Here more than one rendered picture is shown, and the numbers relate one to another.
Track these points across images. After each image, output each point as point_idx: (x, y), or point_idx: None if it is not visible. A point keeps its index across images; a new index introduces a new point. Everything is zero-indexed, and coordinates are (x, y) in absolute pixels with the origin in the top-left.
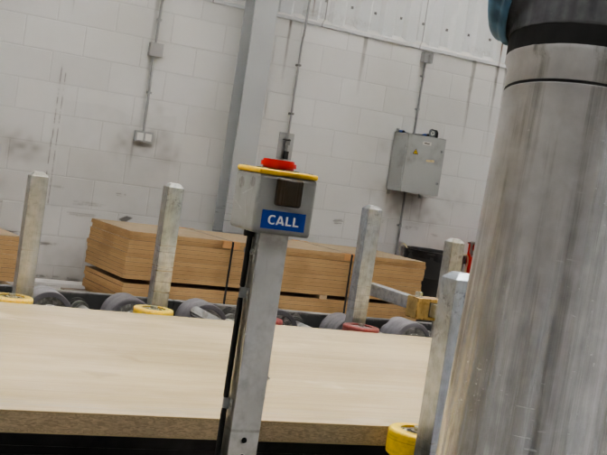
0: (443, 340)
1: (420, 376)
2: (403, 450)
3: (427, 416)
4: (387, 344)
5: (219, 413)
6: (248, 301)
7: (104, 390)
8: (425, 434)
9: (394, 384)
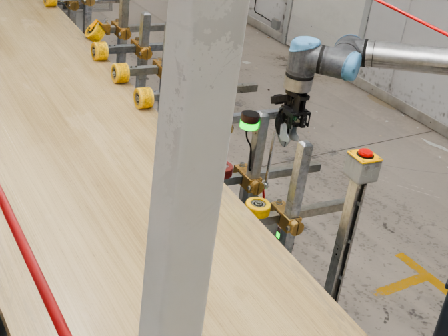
0: (307, 168)
1: (109, 185)
2: (269, 213)
3: (299, 195)
4: (3, 182)
5: (283, 255)
6: (361, 204)
7: (277, 289)
8: (299, 201)
9: (146, 197)
